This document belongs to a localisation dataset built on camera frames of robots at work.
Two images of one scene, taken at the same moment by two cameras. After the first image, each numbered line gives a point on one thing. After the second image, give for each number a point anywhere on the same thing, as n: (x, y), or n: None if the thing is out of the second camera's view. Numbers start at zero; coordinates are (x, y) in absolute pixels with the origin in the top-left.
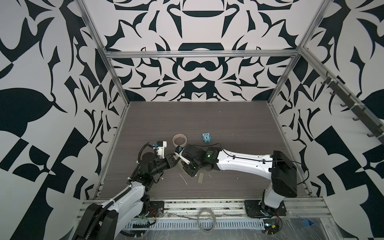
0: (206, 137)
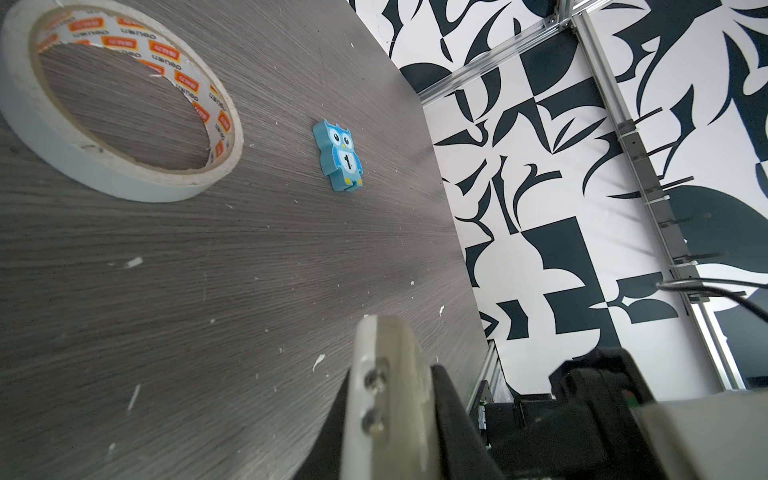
0: (338, 158)
